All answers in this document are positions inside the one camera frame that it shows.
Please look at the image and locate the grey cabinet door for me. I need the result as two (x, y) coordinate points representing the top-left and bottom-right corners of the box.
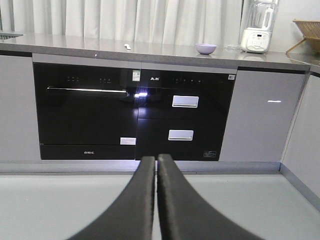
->
(0, 55), (41, 163)
(219, 70), (305, 162)

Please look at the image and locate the grey cabinet door left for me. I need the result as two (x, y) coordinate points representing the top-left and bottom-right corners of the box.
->
(0, 55), (41, 163)

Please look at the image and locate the black built-in dishwasher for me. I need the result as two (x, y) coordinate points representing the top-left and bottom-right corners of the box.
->
(33, 63), (139, 160)

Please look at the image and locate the white pleated curtain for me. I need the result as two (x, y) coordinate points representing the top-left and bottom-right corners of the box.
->
(0, 0), (249, 46)

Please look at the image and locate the mint green plastic spoon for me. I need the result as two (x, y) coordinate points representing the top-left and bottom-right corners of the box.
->
(124, 44), (131, 50)

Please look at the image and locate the grey cabinet door right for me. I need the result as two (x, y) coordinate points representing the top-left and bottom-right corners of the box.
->
(219, 70), (305, 162)

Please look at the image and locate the clear plastic wrap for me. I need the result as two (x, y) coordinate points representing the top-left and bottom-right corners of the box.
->
(223, 44), (241, 52)

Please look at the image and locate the black drawer disinfection cabinet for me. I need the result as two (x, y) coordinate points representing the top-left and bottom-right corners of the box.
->
(135, 69), (236, 161)

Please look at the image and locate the wooden dish rack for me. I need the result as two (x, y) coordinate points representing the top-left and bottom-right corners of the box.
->
(286, 19), (320, 54)

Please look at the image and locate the purple plastic bowl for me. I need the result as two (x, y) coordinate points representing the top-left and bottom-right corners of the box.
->
(195, 43), (217, 55)

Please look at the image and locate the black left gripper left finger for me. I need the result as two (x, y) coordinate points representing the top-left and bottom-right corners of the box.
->
(70, 156), (155, 240)

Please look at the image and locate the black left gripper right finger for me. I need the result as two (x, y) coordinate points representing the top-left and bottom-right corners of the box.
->
(157, 154), (260, 240)

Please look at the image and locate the white blender appliance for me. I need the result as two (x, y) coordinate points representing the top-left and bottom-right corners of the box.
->
(240, 0), (278, 54)

